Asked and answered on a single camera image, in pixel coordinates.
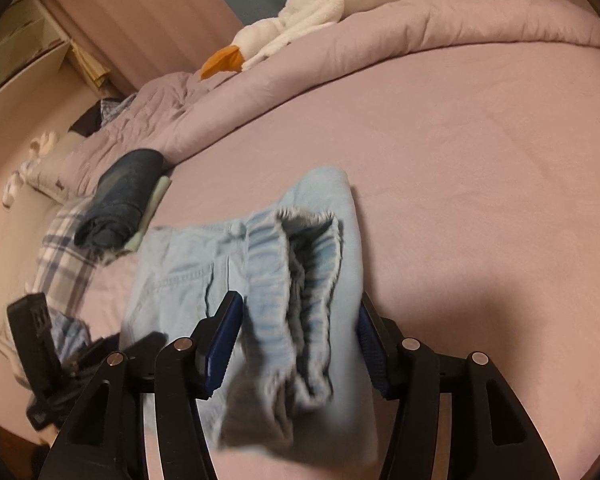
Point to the pink curtain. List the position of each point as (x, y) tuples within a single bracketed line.
[(155, 20)]

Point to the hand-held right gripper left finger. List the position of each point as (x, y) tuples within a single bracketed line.
[(225, 340)]

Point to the black cloth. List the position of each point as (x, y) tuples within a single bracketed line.
[(87, 120)]

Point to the dark grey folded clothes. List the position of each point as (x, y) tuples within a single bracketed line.
[(120, 195)]

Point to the plaid pillow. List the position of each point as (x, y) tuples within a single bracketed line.
[(65, 260)]

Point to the blue striped cloth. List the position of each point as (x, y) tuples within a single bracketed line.
[(70, 332)]

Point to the blue checked cloth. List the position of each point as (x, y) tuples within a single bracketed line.
[(117, 107)]

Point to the yellowish paper bag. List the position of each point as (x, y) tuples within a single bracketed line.
[(92, 67)]

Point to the cream cabinet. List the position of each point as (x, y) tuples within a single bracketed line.
[(15, 35)]

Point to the small white plush toy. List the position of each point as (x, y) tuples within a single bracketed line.
[(22, 170)]

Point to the white goose plush toy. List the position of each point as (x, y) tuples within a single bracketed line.
[(310, 5)]

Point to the light green folded cloth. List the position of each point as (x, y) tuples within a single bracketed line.
[(158, 194)]

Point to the pink comforter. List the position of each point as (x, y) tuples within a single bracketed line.
[(380, 40)]

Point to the light blue pants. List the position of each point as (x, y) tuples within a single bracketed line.
[(325, 270)]

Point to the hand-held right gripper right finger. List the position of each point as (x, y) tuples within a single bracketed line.
[(372, 355)]

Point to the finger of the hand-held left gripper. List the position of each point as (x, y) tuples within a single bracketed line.
[(140, 342)]

